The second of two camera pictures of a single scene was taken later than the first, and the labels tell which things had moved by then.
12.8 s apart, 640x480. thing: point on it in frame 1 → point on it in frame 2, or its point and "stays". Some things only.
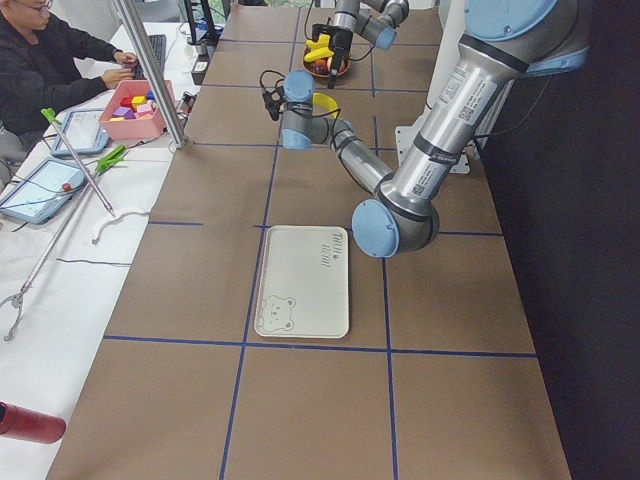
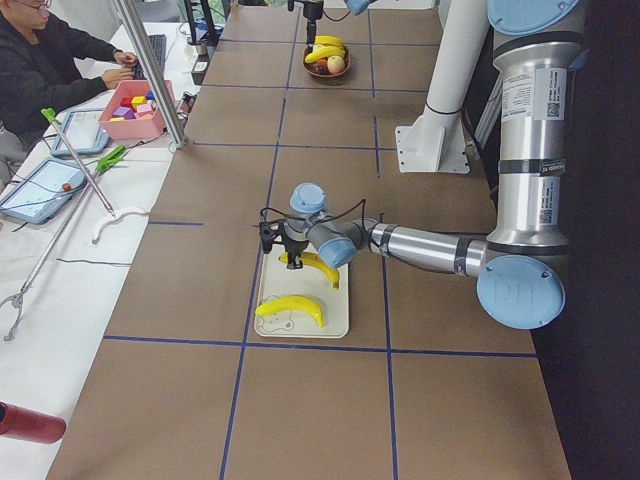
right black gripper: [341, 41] → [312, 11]
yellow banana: [319, 49] → [313, 260]
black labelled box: [200, 68] stays
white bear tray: [304, 283] stays
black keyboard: [158, 44] stays
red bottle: [30, 424] stays
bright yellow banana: [326, 102] → [292, 303]
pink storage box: [131, 109] stays
